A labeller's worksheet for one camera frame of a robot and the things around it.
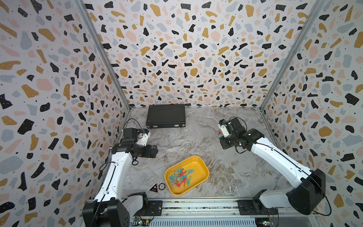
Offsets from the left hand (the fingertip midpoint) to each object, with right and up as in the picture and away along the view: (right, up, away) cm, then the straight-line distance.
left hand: (150, 149), depth 81 cm
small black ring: (+7, -21, 0) cm, 22 cm away
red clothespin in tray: (+18, -15, +4) cm, 24 cm away
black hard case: (+4, +21, +31) cm, 37 cm away
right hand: (+42, +5, 0) cm, 42 cm away
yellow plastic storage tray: (+21, -17, +4) cm, 27 cm away
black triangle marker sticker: (+3, -22, -1) cm, 22 cm away
